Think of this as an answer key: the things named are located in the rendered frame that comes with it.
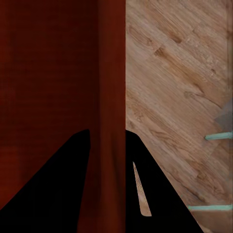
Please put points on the storage box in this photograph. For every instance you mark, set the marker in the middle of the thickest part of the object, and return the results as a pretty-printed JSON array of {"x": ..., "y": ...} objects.
[{"x": 62, "y": 71}]

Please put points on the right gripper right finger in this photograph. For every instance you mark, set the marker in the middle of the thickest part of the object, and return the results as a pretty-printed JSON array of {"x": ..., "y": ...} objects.
[{"x": 169, "y": 213}]

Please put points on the standing mirror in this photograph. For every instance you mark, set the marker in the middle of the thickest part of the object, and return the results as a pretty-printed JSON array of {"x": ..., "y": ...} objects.
[{"x": 217, "y": 218}]

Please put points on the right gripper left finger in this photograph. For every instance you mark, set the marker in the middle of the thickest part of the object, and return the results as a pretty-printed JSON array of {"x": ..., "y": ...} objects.
[{"x": 50, "y": 201}]

